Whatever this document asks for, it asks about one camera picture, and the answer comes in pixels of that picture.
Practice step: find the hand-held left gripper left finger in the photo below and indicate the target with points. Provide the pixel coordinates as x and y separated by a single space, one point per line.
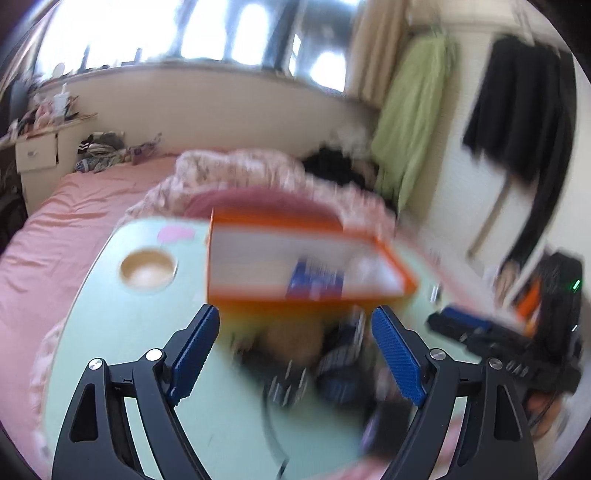
194 350

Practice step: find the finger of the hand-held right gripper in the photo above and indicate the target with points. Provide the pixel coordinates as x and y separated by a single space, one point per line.
461 318

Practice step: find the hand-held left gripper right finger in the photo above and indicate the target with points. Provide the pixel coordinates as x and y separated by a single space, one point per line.
397 355

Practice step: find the dark blue pouch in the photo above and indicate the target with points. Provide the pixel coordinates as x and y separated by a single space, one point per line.
344 369

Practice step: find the beige pouch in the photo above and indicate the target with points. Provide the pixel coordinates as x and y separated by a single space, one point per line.
286 339

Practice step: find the orange cardboard box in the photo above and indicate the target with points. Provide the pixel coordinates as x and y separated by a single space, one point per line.
258 263

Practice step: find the light green desktop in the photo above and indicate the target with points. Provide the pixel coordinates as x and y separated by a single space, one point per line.
115 332

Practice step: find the small black silver item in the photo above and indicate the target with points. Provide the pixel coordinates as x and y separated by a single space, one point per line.
435 293

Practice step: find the orange bottle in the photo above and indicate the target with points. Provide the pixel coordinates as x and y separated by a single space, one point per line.
530 304

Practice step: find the round wooden bowl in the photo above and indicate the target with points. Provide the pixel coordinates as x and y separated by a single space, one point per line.
148 270

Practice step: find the black white striped item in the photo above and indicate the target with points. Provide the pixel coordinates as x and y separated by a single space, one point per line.
286 383

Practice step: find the blue packet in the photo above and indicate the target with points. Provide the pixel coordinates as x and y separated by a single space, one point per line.
316 279

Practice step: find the dark pink cushion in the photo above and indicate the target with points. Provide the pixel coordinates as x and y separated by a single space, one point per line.
258 201

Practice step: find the pink bed sheet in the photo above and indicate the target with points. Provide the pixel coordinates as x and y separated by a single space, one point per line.
69 217

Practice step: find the pink floral blanket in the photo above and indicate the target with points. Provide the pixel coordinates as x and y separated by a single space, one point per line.
221 166

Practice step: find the black clothes pile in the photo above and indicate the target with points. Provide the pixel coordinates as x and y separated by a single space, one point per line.
337 166

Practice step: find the light green hanging garment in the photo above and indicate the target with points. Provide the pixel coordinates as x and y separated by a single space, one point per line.
415 120

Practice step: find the black hanging garment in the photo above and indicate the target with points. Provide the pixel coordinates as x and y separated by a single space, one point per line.
521 120

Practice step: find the white clothes pile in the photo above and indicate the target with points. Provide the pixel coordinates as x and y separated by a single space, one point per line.
353 138

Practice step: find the patterned clothes pile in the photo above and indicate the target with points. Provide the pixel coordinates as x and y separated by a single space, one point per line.
104 150

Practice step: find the white drawer cabinet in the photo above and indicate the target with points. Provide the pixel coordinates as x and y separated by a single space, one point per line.
37 154

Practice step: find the beige curtain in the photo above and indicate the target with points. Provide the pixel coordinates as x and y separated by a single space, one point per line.
376 50

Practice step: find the window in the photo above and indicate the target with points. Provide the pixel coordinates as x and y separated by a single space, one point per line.
207 32

